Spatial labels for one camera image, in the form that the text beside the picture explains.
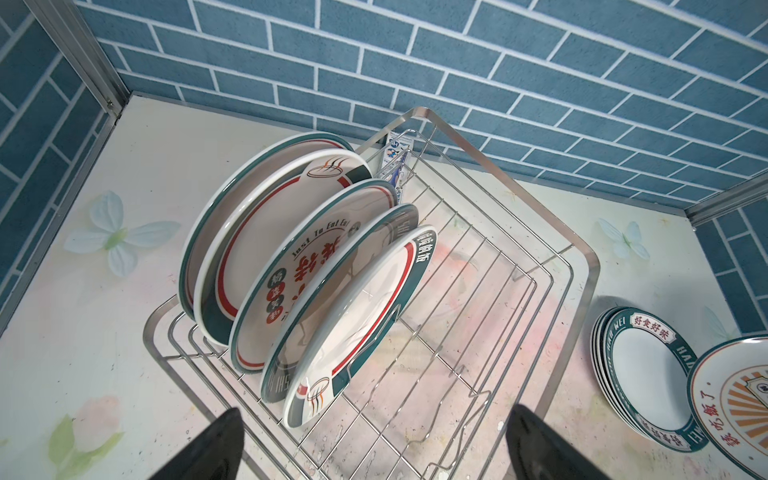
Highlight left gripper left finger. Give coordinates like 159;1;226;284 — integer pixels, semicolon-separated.
151;408;245;480

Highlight rearmost green rim plate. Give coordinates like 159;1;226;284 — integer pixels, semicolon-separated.
178;131;353;317

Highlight red ring green plate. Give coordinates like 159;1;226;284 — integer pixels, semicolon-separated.
282;225;438;428

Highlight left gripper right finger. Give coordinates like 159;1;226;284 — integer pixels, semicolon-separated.
505;403;609;480

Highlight metal wire dish rack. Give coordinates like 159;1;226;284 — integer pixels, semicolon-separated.
143;107;600;479

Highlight grey rim hao plate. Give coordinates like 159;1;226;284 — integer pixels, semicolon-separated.
260;203;419;403

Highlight thin red rim plate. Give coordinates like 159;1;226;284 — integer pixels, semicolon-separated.
687;334;767;479

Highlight just eat text plate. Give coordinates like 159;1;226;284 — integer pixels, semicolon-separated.
229;179;397;374

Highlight rear red ring plate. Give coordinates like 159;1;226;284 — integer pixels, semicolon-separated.
191;148;371;346

